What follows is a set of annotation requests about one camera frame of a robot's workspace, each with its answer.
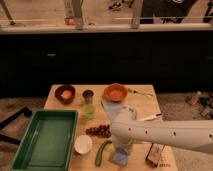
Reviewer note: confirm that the blue sponge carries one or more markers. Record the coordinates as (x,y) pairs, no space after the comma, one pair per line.
(119,157)

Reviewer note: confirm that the dark brown bowl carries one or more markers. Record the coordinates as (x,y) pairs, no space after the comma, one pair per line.
(60,90)

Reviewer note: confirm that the red grape bunch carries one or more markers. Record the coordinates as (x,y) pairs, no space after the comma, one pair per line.
(102,131)

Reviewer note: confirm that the green cucumber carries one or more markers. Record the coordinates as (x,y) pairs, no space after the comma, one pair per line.
(99,154)

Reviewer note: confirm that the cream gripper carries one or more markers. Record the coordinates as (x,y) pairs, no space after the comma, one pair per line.
(126,146)

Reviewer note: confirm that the grey metal cup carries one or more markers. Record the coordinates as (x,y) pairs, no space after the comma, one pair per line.
(88,96)

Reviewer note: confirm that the green plastic cup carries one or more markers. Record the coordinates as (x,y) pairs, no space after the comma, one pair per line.
(89,111)

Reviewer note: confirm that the orange red bowl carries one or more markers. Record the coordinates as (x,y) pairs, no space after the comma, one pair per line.
(115,92)

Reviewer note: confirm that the white handled dish brush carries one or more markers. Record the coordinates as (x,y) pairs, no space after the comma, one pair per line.
(151,117)

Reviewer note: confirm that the green plastic tray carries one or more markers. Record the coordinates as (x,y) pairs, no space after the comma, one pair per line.
(48,142)

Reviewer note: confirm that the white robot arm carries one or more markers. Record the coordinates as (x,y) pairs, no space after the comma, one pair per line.
(194,135)

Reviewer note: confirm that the white small bowl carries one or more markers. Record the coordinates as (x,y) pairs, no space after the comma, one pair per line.
(83,144)

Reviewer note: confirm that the blue grey cloth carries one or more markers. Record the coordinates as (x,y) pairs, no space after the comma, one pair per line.
(111,108)

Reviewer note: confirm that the red white object on ledge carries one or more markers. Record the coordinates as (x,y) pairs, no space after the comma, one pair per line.
(70,21)

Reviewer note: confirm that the orange food in bowl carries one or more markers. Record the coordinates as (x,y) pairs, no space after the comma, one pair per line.
(66,94)

